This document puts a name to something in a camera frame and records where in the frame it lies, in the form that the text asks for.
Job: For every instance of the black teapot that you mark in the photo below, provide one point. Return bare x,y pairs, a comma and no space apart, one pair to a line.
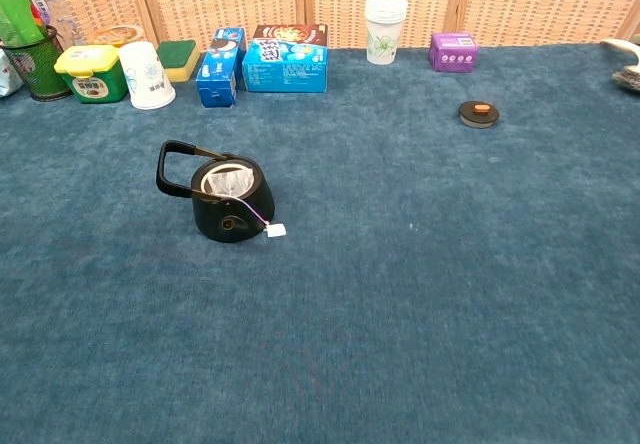
245,224

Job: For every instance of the black teapot lid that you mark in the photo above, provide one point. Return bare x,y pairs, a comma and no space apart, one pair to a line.
477,114

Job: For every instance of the blue table cloth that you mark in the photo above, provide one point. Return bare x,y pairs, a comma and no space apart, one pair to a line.
375,289

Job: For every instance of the blue cookie box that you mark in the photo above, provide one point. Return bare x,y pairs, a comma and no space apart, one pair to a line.
285,69

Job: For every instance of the blue Oreo box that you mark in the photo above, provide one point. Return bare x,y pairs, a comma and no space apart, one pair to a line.
217,84

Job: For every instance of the stacked white paper cups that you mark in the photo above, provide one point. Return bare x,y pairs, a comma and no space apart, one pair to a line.
384,34

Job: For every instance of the purple box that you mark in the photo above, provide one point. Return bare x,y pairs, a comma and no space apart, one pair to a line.
452,54

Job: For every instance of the green yellow sponge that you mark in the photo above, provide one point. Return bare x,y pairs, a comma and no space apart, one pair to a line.
180,61

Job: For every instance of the upturned white paper cup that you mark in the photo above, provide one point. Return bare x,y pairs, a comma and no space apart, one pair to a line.
147,79

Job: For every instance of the green container yellow lid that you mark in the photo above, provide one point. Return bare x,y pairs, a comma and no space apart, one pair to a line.
95,84

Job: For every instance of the orange jelly cup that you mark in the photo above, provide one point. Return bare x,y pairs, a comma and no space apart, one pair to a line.
117,34

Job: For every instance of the black mesh holder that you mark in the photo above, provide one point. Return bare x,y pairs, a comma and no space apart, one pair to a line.
40,74

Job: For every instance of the clear water bottle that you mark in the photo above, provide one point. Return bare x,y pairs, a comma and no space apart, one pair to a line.
60,14

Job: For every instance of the steel wool scrubber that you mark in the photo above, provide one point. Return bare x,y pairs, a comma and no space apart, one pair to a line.
629,81

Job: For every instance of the white wet wipes pack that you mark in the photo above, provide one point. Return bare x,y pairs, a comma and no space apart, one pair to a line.
7,76

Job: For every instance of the white plastic spoon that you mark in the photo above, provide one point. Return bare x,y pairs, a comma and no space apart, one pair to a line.
620,46

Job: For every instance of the green lint roller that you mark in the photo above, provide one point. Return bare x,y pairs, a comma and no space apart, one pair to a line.
636,39

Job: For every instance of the green cylindrical can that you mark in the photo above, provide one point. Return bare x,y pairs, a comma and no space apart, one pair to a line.
17,14

